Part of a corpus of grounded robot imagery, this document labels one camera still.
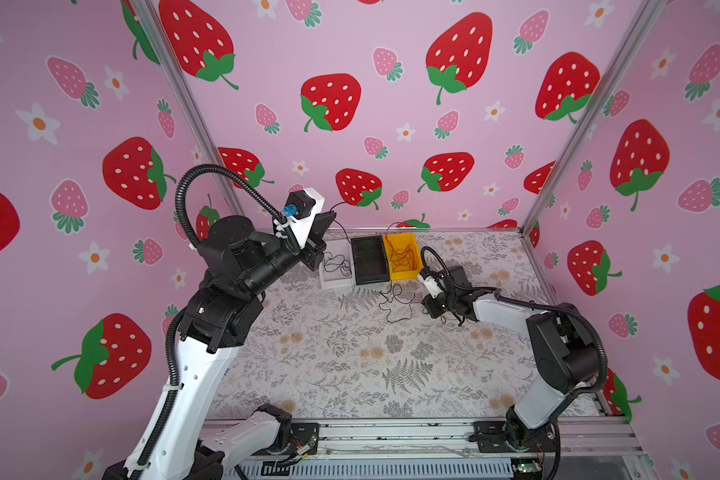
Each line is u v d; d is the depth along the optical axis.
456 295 0.75
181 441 0.36
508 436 0.69
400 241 1.12
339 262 1.10
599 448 0.73
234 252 0.36
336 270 1.08
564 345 0.48
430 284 0.86
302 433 0.75
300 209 0.40
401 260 1.11
